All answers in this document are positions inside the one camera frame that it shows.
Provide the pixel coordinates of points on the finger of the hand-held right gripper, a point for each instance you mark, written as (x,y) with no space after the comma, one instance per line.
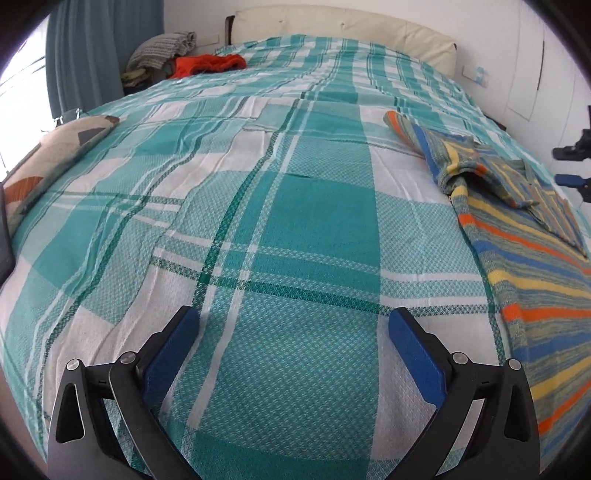
(575,150)
(575,182)

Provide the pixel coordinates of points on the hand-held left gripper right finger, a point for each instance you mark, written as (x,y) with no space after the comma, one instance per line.
(415,355)

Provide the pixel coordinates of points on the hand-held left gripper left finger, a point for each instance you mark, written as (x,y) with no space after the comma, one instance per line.
(168,355)

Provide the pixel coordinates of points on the striped knit sweater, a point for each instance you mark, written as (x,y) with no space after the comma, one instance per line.
(531,258)

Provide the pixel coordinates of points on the white wardrobe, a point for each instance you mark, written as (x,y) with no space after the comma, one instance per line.
(554,69)

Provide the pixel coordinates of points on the teal plaid bed blanket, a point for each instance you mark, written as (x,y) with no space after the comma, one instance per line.
(277,207)

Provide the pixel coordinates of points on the patterned beige cushion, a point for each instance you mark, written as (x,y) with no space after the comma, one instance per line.
(60,152)

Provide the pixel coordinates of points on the cream padded headboard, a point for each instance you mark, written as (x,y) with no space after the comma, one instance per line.
(346,23)

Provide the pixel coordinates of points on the folded olive cloth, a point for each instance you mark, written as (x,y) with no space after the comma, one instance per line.
(135,77)

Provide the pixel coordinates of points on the red cloth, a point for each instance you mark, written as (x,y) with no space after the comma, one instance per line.
(203,63)

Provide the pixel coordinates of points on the folded grey-green striped blanket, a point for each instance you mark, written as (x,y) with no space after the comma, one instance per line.
(161,48)

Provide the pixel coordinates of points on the teal curtain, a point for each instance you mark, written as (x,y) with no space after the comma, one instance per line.
(101,50)

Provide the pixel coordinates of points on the white wall socket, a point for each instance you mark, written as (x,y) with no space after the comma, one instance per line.
(476,76)

